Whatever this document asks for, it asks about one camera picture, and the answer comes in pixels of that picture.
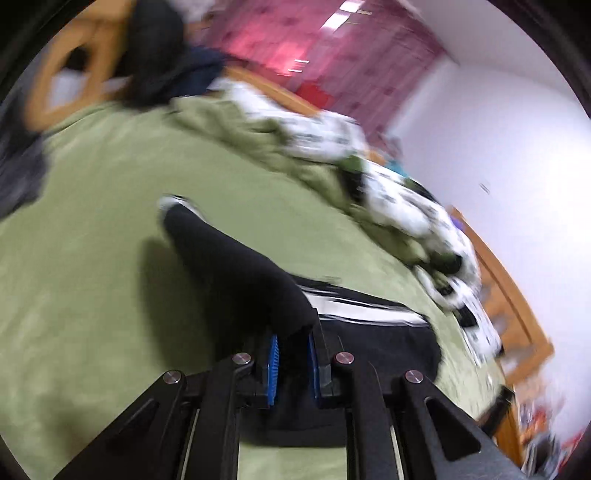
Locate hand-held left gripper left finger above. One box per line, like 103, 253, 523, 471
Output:
53, 332, 282, 480

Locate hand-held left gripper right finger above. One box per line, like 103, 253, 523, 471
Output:
307, 318, 541, 480

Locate black sock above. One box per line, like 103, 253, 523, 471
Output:
159, 195, 444, 446

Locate white floral pillow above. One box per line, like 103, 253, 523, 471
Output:
457, 277, 505, 365

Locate white floral quilt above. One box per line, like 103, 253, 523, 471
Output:
222, 80, 483, 310

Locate green fleece bed sheet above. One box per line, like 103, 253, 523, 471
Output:
0, 102, 513, 480

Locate teal cloth item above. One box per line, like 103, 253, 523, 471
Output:
385, 157, 411, 179

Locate green fleece blanket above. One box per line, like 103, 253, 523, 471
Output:
171, 97, 430, 264

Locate navy blue garment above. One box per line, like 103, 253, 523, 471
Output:
185, 48, 230, 93

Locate grey denim jeans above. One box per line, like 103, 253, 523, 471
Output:
0, 106, 52, 219

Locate black jacket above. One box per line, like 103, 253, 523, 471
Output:
122, 0, 191, 106

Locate wooden bed frame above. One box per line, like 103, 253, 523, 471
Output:
23, 0, 555, 467

